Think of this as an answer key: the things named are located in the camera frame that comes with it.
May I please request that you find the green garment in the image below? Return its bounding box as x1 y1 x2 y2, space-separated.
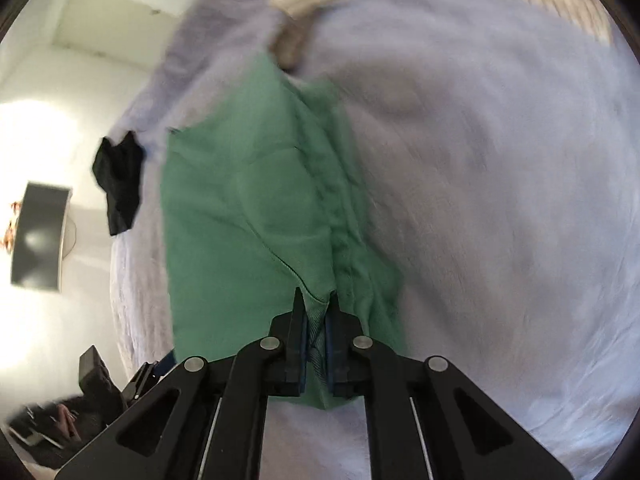
161 52 407 411

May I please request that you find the grey rectangular panel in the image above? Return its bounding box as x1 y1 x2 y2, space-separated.
10 182 78 294

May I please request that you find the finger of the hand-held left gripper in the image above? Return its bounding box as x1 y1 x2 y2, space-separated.
122 350 177 404

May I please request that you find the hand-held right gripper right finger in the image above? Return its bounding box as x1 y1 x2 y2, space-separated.
325 292 576 480

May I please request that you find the lavender fuzzy blanket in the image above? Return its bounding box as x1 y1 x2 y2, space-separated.
109 0 640 480

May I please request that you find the black cloth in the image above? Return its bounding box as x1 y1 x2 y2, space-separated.
91 131 147 237

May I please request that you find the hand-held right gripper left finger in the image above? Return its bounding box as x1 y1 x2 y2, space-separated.
55 287 308 480

